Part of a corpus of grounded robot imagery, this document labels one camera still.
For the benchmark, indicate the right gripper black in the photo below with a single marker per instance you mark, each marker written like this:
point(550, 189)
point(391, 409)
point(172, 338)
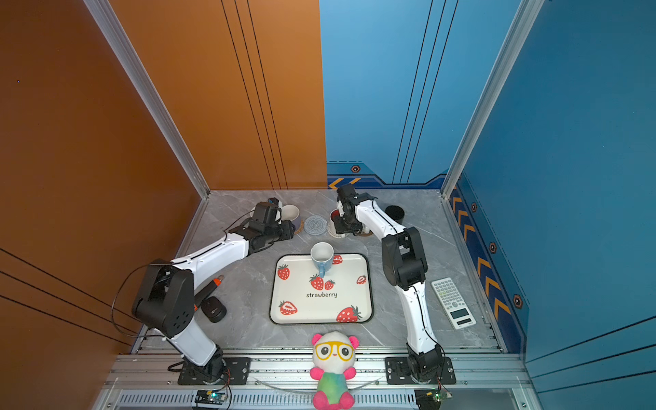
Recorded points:
point(340, 229)

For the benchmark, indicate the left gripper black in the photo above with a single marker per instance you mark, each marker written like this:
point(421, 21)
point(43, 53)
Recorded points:
point(288, 230)

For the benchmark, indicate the white mug purple handle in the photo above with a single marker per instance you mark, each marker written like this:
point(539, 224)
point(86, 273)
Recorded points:
point(290, 212)

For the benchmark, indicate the grey blue rope coaster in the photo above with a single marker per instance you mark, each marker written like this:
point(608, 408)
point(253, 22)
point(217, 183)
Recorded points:
point(315, 225)

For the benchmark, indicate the black mug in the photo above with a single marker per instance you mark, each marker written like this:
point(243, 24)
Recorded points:
point(396, 213)

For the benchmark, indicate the blue mug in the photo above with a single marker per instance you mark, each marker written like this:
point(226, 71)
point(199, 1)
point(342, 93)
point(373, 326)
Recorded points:
point(322, 255)

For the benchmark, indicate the red interior mug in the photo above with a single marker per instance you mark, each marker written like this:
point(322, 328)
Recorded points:
point(335, 216)

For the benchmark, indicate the multicolour woven coaster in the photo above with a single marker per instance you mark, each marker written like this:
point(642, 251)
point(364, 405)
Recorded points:
point(337, 235)

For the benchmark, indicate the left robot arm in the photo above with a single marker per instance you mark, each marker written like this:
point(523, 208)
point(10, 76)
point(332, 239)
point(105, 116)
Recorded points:
point(171, 291)

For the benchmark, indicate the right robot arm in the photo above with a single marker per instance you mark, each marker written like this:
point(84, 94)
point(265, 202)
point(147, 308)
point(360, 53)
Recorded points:
point(405, 265)

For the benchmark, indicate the white strawberry serving tray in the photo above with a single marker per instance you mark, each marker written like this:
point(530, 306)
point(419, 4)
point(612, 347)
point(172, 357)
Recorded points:
point(300, 296)

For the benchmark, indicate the plush panda toy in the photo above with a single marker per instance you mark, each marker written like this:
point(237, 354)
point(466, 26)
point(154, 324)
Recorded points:
point(334, 365)

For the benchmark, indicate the white calculator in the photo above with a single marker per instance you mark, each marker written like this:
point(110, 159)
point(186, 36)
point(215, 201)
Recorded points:
point(453, 303)

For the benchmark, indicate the left green circuit board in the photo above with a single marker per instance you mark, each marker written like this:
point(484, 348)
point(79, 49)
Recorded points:
point(212, 399)

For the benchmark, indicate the right circuit board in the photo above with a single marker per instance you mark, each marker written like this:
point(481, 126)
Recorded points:
point(431, 399)

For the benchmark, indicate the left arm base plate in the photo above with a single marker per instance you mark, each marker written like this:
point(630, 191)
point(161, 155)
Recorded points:
point(219, 371)

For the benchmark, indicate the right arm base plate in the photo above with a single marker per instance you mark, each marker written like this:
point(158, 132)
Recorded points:
point(398, 370)

